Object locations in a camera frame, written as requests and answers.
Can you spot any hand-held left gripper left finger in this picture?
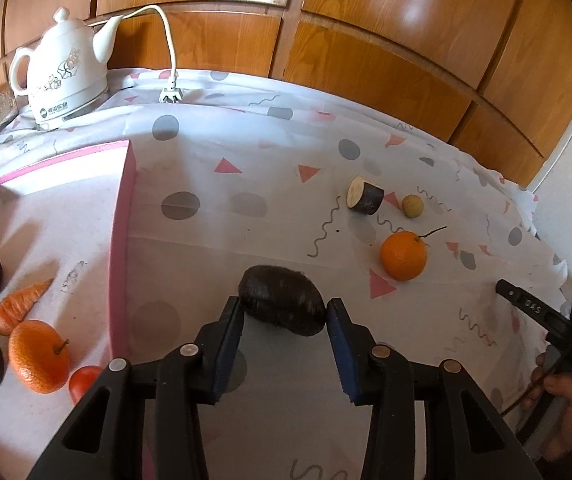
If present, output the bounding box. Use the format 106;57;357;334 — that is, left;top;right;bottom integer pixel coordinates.
26;296;245;480

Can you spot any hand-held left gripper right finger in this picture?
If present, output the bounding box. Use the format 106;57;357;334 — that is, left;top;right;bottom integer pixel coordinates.
326;298;544;480

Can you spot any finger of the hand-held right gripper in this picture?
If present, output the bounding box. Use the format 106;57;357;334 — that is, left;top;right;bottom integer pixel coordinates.
495;280;572;334

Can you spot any red tomato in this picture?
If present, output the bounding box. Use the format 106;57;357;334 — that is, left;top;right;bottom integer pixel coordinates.
68;365;104;406

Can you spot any orange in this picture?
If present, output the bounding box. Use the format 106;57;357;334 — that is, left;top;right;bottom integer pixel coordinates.
8;320;72;395
379;226;448;282

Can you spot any pink cardboard box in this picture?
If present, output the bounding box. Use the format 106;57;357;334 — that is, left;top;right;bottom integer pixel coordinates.
0;140;139;480

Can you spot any small yellow round fruit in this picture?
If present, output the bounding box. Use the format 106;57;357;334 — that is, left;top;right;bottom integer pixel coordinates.
401;195;425;219

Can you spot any carrot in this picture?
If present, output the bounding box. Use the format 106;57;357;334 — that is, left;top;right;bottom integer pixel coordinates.
0;278;55;337

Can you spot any white ceramic electric kettle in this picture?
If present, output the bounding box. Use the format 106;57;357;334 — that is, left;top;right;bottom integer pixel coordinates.
8;7;122;131

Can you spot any wooden panelled cabinet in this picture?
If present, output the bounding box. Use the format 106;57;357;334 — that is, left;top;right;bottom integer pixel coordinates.
0;0;572;191

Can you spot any black cable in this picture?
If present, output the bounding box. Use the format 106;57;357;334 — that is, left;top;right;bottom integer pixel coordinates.
500;360;552;416

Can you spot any white power cord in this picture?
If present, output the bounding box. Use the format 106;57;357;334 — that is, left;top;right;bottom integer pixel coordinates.
86;4;184;106

